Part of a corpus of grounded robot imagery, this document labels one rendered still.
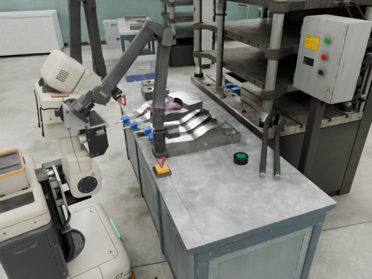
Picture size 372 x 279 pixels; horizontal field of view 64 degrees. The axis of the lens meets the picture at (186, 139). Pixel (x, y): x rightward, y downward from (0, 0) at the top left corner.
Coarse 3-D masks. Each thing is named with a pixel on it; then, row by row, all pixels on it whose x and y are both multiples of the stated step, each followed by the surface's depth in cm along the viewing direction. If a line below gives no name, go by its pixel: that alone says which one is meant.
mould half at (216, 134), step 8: (192, 112) 186; (184, 120) 184; (200, 120) 176; (216, 120) 191; (224, 120) 191; (184, 128) 177; (200, 128) 170; (208, 128) 167; (216, 128) 167; (224, 128) 181; (232, 128) 180; (184, 136) 168; (192, 136) 168; (200, 136) 166; (208, 136) 168; (216, 136) 170; (224, 136) 172; (232, 136) 174; (152, 144) 174; (168, 144) 161; (176, 144) 163; (184, 144) 165; (192, 144) 167; (200, 144) 169; (208, 144) 171; (216, 144) 173; (224, 144) 175; (176, 152) 165; (184, 152) 167
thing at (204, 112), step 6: (204, 108) 184; (198, 114) 183; (204, 114) 181; (210, 114) 176; (192, 120) 180; (204, 120) 174; (210, 120) 177; (180, 126) 179; (198, 126) 173; (180, 132) 172; (186, 132) 173; (192, 132) 171
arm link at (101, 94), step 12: (144, 24) 127; (156, 24) 127; (144, 36) 127; (156, 36) 134; (132, 48) 127; (120, 60) 126; (132, 60) 128; (120, 72) 127; (108, 84) 125; (96, 96) 124; (108, 96) 126
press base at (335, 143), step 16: (320, 128) 208; (336, 128) 214; (352, 128) 220; (272, 144) 199; (288, 144) 204; (320, 144) 216; (336, 144) 222; (352, 144) 228; (288, 160) 211; (320, 160) 224; (336, 160) 230; (320, 176) 233; (336, 176) 240; (336, 192) 254
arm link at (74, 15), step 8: (72, 0) 144; (80, 0) 146; (72, 8) 146; (80, 8) 149; (72, 16) 148; (80, 16) 150; (72, 24) 149; (80, 24) 152; (72, 32) 151; (80, 32) 153; (72, 40) 152; (80, 40) 155; (72, 48) 154; (80, 48) 156; (72, 56) 156; (80, 56) 157
